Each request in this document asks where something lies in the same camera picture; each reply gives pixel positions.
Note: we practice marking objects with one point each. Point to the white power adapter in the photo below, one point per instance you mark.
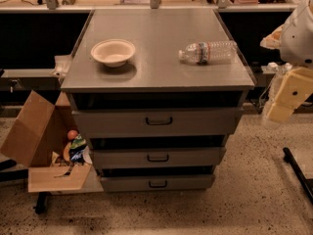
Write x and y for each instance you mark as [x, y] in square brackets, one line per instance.
[272, 66]

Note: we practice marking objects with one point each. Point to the grey drawer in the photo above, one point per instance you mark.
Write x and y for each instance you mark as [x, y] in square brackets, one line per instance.
[151, 158]
[157, 183]
[157, 123]

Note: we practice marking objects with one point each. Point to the grey middle drawer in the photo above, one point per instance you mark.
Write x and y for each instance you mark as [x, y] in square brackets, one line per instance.
[151, 158]

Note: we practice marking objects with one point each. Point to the clear plastic water bottle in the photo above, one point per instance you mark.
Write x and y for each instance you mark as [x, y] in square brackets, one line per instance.
[201, 53]

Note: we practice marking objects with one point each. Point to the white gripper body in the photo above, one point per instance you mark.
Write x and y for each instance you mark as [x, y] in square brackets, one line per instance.
[298, 41]

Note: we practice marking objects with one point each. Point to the white paper bowl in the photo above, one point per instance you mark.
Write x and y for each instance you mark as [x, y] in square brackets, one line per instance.
[113, 53]

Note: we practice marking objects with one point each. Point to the black floor bar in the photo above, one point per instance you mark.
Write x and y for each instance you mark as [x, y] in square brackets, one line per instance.
[306, 183]

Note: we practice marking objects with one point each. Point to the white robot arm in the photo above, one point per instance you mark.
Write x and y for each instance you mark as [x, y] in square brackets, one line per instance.
[294, 40]

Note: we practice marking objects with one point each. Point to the grey bottom drawer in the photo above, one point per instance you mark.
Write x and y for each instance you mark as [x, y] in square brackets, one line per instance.
[157, 183]

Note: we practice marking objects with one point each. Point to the orange ball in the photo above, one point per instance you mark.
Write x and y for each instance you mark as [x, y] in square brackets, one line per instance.
[72, 134]

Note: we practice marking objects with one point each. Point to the grey top drawer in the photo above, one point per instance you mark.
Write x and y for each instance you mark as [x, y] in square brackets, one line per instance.
[157, 123]

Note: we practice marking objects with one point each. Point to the green blue snack bag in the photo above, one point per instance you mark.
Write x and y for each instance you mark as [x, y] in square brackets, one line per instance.
[77, 146]

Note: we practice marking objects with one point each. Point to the grey metal drawer cabinet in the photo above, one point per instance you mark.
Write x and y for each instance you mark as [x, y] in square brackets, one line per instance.
[154, 78]

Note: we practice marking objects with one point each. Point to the brown cardboard box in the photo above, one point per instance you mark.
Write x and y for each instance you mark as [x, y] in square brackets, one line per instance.
[38, 133]

